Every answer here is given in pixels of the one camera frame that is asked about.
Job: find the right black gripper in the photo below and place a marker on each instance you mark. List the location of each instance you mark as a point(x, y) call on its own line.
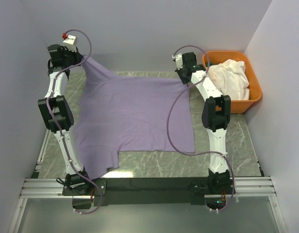
point(184, 81)

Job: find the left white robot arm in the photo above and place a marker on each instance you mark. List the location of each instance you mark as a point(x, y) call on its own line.
point(58, 117)

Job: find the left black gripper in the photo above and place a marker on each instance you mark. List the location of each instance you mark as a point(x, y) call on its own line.
point(78, 56)

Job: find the white t shirt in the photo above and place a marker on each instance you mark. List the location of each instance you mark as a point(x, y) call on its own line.
point(230, 79)

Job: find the orange plastic basket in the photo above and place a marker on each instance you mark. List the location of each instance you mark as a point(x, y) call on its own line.
point(255, 92)

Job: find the black mounting base bar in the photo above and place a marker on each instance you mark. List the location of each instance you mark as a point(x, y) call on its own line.
point(116, 191)

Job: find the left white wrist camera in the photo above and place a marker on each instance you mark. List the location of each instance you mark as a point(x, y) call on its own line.
point(69, 41)

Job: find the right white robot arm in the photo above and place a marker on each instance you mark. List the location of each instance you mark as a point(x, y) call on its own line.
point(215, 118)

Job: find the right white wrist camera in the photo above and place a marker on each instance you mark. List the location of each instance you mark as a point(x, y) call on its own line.
point(178, 61)

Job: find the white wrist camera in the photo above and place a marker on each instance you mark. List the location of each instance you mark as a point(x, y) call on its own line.
point(69, 41)
point(178, 61)

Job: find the purple t shirt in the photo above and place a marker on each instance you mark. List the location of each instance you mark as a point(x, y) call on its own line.
point(125, 113)

